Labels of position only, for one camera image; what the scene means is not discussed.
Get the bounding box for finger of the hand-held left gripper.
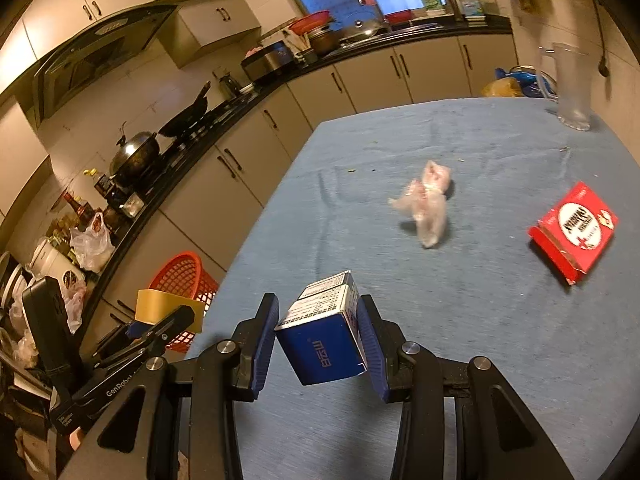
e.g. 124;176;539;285
94;320;149;357
92;305;195;369

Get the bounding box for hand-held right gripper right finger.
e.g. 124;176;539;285
357;294;576;480

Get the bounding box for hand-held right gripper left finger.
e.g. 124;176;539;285
57;292;280;480

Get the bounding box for blue and white box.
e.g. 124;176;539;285
274;270;369;387

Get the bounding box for red plastic mesh basket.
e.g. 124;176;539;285
147;251;221;352

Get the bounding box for pile of plastic bags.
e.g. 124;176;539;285
10;280;88;361

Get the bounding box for white rice cooker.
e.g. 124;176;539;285
0;250;26;311

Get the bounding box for white plastic bag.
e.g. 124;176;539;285
69;211;116;273

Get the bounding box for blue tablecloth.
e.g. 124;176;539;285
185;96;640;480

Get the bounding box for dark sauce bottle red label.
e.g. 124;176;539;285
62;191;96;226

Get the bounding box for black bottle yellow cap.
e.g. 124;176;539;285
82;167;113;196

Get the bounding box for crumpled pinkish plastic bag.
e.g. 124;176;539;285
389;159;453;249

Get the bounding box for steel wok with lid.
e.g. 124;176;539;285
109;121;162;181

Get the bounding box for gas stove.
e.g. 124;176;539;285
107;95;261;196

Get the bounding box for black wok pan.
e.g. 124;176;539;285
157;81;213;138

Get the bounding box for red and white box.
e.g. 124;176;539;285
528;181;620;287

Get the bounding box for range hood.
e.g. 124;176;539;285
32;5;178;126

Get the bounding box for lower kitchen cabinets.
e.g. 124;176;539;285
75;35;518;361

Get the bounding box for black and silver rice cooker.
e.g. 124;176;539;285
241;42;293;83

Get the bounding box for yellow plastic bag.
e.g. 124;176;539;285
482;77;523;98

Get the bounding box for brown pot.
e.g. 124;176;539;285
307;27;346;58

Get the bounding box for blue plastic bag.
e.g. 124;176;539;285
495;66;556;98

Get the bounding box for pan with glass lid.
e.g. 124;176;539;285
340;19;386;43

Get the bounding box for clear glass pitcher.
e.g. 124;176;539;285
537;42;593;132

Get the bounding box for red plastic basin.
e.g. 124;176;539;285
288;10;333;33

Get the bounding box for black kitchen countertop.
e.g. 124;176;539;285
70;15;513;331

